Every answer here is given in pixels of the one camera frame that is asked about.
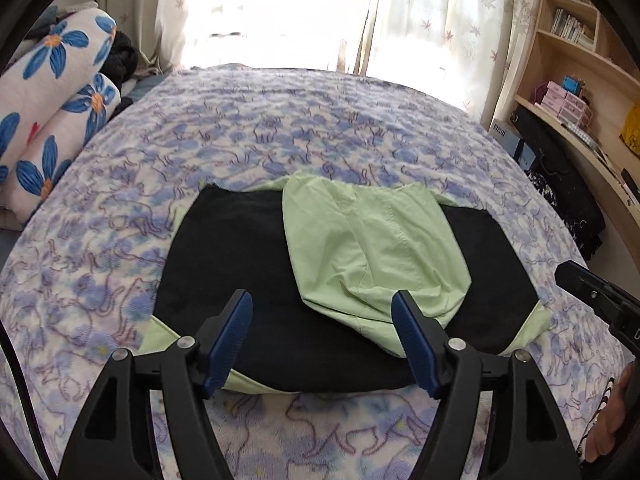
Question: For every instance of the blue cat print bed blanket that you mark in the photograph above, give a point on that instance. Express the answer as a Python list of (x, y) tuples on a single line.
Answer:
[(300, 125)]

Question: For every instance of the black bag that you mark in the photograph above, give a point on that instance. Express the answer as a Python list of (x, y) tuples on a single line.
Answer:
[(565, 195)]

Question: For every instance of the person's right hand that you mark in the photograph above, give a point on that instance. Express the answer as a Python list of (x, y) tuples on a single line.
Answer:
[(612, 420)]

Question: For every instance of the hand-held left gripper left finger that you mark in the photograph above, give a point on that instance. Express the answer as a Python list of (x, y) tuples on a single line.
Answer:
[(230, 340)]

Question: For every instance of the blue flower patterned pillow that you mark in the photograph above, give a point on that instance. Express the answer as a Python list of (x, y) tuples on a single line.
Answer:
[(60, 145)]

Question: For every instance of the wooden bookshelf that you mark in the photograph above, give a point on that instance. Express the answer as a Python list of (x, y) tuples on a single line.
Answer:
[(537, 60)]

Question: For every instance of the leaf print white curtain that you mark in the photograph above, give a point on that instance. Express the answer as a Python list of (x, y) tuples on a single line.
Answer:
[(450, 20)]

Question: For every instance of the yellow bag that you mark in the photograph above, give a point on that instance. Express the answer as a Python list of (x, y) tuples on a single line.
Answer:
[(631, 135)]

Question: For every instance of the small blue box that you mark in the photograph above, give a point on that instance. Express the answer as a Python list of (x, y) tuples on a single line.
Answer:
[(573, 85)]

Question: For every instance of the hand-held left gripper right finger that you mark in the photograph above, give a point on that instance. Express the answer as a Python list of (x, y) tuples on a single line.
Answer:
[(415, 340)]

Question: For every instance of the green and black hooded jacket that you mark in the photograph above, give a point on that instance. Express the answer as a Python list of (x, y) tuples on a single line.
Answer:
[(370, 240)]

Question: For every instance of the white blue floral rolled blanket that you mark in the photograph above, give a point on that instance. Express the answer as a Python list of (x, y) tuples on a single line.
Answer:
[(45, 80)]

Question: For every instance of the pink drawer organizer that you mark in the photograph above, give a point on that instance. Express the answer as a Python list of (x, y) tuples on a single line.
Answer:
[(565, 105)]

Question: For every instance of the blue and white box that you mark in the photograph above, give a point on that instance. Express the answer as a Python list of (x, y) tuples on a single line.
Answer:
[(512, 140)]

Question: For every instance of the dark clothes pile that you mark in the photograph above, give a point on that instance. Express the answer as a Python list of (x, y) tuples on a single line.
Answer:
[(125, 60)]

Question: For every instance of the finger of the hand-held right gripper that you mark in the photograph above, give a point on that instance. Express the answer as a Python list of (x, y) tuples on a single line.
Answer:
[(585, 287)]

